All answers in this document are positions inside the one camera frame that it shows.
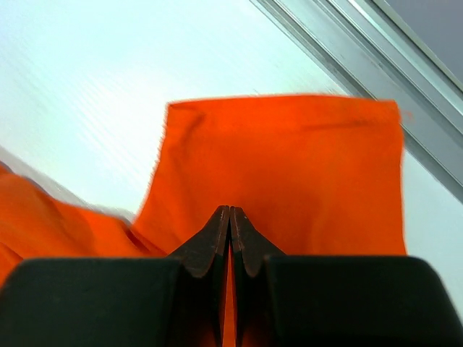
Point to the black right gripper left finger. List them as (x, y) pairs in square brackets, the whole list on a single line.
[(177, 300)]

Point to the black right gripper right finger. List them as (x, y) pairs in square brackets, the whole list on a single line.
[(287, 300)]

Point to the orange t shirt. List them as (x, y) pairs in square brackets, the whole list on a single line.
[(315, 175)]

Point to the aluminium table edge rail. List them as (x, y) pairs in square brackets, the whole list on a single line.
[(360, 45)]

